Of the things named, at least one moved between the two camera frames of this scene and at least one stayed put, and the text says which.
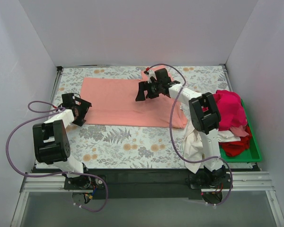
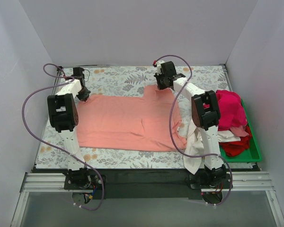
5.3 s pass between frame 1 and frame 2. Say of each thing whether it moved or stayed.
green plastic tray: stayed
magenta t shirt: stayed
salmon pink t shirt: moved
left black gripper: moved
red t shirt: stayed
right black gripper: moved
